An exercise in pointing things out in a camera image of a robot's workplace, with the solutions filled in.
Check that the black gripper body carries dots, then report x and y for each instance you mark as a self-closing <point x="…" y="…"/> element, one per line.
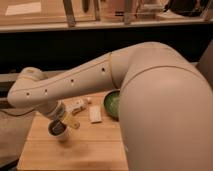
<point x="67" y="118"/>

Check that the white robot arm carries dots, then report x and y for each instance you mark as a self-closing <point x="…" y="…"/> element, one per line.
<point x="165" y="103"/>

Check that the white rectangular eraser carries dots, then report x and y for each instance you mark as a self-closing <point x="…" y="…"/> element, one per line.
<point x="95" y="114"/>

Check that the green ceramic bowl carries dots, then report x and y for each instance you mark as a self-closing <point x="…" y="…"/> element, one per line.
<point x="111" y="103"/>

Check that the white tube with label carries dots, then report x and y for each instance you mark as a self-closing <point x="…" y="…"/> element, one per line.
<point x="78" y="105"/>

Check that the wooden table board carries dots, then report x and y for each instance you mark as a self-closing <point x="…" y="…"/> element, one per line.
<point x="93" y="147"/>

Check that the white paper sheet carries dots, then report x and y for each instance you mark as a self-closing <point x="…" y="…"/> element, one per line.
<point x="26" y="8"/>

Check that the dark cabinet at right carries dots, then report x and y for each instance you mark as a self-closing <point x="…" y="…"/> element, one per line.
<point x="205" y="64"/>

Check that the metal frame leg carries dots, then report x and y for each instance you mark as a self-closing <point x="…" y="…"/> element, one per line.
<point x="69" y="13"/>

